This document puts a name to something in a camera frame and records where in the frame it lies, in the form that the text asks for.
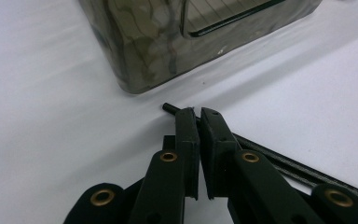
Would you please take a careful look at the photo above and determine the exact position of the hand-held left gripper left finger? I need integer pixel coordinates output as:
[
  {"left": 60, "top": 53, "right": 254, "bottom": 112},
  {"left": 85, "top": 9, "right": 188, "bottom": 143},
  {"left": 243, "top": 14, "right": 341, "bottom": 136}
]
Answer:
[{"left": 162, "top": 106, "right": 201, "bottom": 200}]

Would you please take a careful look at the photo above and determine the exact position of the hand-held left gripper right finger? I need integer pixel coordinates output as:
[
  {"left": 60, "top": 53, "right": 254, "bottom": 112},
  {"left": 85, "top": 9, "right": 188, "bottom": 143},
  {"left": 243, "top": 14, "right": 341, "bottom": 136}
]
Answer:
[{"left": 200, "top": 106, "right": 241, "bottom": 200}]

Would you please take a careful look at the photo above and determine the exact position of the smoky clear plastic bin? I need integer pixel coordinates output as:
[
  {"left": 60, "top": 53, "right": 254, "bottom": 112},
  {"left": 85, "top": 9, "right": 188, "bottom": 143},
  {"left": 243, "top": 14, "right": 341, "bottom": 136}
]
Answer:
[{"left": 77, "top": 0, "right": 324, "bottom": 95}]

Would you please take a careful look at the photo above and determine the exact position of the white table sheet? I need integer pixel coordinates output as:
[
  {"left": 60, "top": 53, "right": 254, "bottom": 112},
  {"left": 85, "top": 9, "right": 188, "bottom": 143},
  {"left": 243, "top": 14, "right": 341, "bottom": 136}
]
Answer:
[{"left": 0, "top": 0, "right": 358, "bottom": 224}]

